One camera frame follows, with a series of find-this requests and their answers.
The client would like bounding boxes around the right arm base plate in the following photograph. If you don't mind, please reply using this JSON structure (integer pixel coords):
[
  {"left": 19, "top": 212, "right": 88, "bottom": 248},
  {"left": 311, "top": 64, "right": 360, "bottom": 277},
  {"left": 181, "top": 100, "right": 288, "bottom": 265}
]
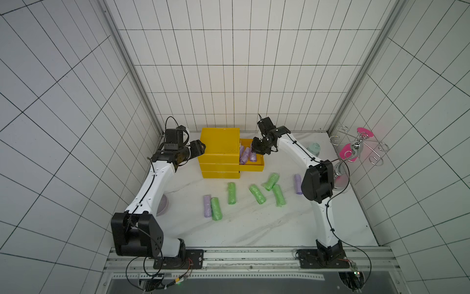
[{"left": 295, "top": 249, "right": 350, "bottom": 270}]

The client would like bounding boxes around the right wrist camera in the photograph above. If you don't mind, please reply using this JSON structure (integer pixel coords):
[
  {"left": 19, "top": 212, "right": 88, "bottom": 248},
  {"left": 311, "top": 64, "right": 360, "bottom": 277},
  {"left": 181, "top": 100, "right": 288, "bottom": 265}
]
[{"left": 257, "top": 117, "right": 276, "bottom": 135}]

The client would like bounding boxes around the green bag roll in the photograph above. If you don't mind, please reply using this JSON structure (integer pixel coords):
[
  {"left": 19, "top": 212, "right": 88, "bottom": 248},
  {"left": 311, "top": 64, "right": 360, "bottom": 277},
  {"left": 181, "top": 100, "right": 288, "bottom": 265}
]
[
  {"left": 262, "top": 173, "right": 280, "bottom": 191},
  {"left": 272, "top": 184, "right": 286, "bottom": 207},
  {"left": 211, "top": 197, "right": 223, "bottom": 221},
  {"left": 228, "top": 182, "right": 237, "bottom": 205},
  {"left": 249, "top": 184, "right": 266, "bottom": 205}
]

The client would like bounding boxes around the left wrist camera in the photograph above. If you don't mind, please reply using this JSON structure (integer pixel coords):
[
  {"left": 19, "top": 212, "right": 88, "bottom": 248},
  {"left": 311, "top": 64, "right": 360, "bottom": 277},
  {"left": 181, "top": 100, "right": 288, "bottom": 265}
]
[{"left": 165, "top": 125, "right": 189, "bottom": 147}]

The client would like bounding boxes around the pink cup on stand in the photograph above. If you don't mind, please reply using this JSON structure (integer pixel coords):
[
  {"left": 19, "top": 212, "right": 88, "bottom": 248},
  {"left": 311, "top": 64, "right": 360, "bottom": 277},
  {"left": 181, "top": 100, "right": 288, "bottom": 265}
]
[{"left": 340, "top": 143, "right": 357, "bottom": 162}]

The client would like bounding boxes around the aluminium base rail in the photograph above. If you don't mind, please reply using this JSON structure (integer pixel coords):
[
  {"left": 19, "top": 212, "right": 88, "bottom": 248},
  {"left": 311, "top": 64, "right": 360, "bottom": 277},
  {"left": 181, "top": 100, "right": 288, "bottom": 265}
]
[{"left": 104, "top": 246, "right": 400, "bottom": 274}]

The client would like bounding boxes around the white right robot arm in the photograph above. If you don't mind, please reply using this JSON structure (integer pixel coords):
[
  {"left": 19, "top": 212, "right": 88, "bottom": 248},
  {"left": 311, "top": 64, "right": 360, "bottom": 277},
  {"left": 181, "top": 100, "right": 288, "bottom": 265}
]
[{"left": 252, "top": 117, "right": 347, "bottom": 266}]

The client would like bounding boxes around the green glass jar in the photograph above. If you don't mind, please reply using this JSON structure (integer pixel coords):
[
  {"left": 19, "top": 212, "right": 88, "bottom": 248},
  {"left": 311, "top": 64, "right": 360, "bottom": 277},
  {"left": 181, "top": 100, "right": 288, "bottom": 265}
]
[{"left": 307, "top": 143, "right": 321, "bottom": 157}]

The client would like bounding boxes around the yellow drawer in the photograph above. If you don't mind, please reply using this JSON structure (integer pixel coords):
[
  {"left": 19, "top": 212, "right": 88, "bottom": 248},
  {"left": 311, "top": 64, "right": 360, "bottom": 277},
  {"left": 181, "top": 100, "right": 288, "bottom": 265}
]
[{"left": 239, "top": 138, "right": 265, "bottom": 172}]

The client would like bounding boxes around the purple bag roll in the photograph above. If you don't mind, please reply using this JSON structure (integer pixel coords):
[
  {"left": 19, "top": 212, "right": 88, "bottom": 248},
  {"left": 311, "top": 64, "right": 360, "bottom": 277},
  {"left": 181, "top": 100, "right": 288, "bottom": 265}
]
[
  {"left": 294, "top": 174, "right": 303, "bottom": 195},
  {"left": 239, "top": 147, "right": 252, "bottom": 165},
  {"left": 239, "top": 145, "right": 245, "bottom": 160},
  {"left": 250, "top": 152, "right": 257, "bottom": 162},
  {"left": 203, "top": 195, "right": 212, "bottom": 218}
]

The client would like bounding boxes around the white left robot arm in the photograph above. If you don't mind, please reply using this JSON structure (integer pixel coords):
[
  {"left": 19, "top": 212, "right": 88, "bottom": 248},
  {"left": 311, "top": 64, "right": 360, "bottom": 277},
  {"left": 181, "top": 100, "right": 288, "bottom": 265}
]
[{"left": 110, "top": 140, "right": 206, "bottom": 258}]

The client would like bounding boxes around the pink cup upper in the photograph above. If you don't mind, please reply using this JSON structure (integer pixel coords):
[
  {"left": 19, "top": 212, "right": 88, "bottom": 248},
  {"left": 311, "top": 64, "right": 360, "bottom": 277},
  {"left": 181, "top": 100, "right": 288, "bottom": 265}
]
[{"left": 357, "top": 127, "right": 374, "bottom": 138}]

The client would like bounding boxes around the chrome cup holder stand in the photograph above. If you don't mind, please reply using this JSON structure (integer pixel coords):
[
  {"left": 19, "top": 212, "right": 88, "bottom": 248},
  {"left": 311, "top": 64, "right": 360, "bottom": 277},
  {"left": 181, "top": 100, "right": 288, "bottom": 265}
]
[{"left": 328, "top": 124, "right": 390, "bottom": 188}]

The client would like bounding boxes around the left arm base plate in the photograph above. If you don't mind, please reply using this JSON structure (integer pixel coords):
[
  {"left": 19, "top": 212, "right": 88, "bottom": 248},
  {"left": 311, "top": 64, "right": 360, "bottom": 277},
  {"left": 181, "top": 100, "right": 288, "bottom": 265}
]
[{"left": 153, "top": 249, "right": 204, "bottom": 270}]

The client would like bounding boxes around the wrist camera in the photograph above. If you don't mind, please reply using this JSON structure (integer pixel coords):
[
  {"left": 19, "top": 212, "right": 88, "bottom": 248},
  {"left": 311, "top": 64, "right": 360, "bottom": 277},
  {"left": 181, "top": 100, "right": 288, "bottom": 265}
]
[
  {"left": 165, "top": 125, "right": 189, "bottom": 147},
  {"left": 257, "top": 117, "right": 276, "bottom": 135}
]

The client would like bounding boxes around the yellow plastic drawer cabinet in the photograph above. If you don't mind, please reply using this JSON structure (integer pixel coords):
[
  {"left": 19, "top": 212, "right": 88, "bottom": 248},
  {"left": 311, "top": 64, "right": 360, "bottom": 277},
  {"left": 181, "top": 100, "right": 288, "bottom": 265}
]
[{"left": 198, "top": 127, "right": 241, "bottom": 179}]

